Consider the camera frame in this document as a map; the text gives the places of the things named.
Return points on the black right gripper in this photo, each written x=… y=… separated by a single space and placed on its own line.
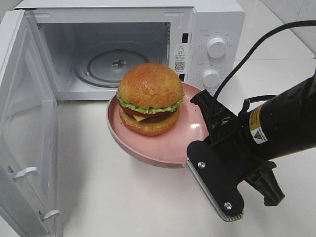
x=239 y=147

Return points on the pink round plate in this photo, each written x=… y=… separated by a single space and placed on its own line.
x=168 y=149

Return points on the toy hamburger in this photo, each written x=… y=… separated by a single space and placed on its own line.
x=149 y=98

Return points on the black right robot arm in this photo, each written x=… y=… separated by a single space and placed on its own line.
x=298 y=118

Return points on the white lower microwave knob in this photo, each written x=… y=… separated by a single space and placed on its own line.
x=210 y=78

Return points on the white microwave knob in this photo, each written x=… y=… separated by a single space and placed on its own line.
x=217 y=47
x=210 y=78

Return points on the white upper microwave knob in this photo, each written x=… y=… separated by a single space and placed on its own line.
x=217 y=47

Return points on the glass microwave turntable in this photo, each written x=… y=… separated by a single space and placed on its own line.
x=105 y=64

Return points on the white microwave oven body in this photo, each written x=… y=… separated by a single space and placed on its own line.
x=183 y=27

